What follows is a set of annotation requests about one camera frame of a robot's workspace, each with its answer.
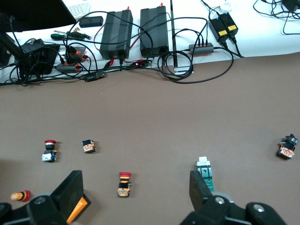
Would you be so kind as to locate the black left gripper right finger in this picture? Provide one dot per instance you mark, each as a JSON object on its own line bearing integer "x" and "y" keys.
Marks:
{"x": 199, "y": 194}

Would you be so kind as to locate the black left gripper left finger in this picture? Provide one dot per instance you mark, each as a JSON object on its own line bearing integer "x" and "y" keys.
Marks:
{"x": 70, "y": 192}

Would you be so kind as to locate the green terminal block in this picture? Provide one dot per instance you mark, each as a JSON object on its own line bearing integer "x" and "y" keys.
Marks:
{"x": 206, "y": 173}

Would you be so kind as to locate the red pushbutton blue block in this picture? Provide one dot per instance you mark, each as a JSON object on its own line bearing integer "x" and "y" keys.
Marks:
{"x": 48, "y": 155}

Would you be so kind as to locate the orange black contact block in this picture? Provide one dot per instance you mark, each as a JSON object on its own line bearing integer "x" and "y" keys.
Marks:
{"x": 88, "y": 146}

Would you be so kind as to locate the red orange button head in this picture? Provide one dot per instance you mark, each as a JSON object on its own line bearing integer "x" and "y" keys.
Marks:
{"x": 21, "y": 196}

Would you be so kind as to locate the red mushroom button orange block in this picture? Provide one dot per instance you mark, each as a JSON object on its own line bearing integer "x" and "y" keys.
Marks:
{"x": 124, "y": 185}

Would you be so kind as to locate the small circuit board connector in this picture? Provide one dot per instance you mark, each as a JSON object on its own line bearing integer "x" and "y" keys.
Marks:
{"x": 95, "y": 76}

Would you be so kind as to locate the grey orange device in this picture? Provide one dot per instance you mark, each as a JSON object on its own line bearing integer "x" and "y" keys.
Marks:
{"x": 68, "y": 68}

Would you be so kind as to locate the black angular device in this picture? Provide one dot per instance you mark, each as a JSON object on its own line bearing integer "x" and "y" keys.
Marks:
{"x": 39, "y": 58}

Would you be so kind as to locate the black orange device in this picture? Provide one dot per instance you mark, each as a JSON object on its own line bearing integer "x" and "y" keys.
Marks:
{"x": 77, "y": 55}

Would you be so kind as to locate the small board red led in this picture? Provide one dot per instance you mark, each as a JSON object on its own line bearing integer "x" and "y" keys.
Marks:
{"x": 140, "y": 63}

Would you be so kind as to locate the grey usb hub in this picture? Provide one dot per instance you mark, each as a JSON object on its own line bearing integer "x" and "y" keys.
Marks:
{"x": 201, "y": 48}

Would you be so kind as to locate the black ribbed power supply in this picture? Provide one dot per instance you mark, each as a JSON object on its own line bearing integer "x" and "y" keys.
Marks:
{"x": 116, "y": 35}
{"x": 154, "y": 30}

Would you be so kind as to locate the black adapter yellow label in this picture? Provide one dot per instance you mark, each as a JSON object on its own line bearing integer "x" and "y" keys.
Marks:
{"x": 216, "y": 25}
{"x": 230, "y": 22}

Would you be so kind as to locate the small black rectangular box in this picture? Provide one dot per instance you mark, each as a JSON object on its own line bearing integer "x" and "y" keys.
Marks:
{"x": 91, "y": 21}

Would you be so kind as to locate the white keyboard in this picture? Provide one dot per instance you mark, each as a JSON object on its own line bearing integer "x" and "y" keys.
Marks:
{"x": 79, "y": 9}

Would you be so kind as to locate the black monitor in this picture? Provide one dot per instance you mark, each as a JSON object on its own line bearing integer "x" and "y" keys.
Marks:
{"x": 35, "y": 11}

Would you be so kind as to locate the white round object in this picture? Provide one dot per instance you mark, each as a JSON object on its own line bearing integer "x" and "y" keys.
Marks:
{"x": 226, "y": 7}

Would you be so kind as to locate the black selector switch orange block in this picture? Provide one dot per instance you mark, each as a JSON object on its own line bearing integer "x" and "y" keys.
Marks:
{"x": 287, "y": 147}

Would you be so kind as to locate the black post silver base stand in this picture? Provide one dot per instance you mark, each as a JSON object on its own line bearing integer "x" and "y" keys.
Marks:
{"x": 174, "y": 35}

